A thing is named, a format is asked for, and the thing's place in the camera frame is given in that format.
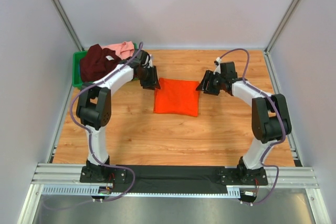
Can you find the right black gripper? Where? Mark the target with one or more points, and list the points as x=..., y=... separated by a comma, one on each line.
x=209, y=84

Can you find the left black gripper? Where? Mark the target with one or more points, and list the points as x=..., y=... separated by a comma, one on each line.
x=149, y=77

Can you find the orange t shirt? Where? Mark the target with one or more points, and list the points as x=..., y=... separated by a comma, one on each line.
x=176, y=97

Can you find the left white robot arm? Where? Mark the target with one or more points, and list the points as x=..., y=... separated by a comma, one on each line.
x=94, y=107

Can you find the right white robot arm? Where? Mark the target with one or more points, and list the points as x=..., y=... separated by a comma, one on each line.
x=270, y=121

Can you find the pink t shirt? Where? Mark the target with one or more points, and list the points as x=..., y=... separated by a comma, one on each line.
x=123, y=50

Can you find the maroon t shirt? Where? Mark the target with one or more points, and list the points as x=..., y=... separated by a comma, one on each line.
x=97, y=63

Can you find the green plastic bin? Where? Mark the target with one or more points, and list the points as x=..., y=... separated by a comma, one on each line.
x=76, y=78

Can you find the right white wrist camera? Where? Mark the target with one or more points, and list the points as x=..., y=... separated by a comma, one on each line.
x=217, y=63

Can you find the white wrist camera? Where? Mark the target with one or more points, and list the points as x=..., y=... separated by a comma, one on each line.
x=148, y=62
x=217, y=63

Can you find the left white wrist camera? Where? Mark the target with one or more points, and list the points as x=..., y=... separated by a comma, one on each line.
x=148, y=62

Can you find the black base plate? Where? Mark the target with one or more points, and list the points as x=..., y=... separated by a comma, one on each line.
x=174, y=177

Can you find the grey slotted cable duct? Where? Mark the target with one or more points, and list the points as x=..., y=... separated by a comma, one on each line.
x=100, y=191

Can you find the right aluminium frame post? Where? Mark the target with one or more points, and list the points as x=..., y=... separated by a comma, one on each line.
x=285, y=19

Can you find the aluminium frame post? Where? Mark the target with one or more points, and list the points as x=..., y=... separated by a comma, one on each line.
x=66, y=21
x=285, y=19

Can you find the left aluminium frame post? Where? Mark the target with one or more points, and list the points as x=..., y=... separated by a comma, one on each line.
x=66, y=21

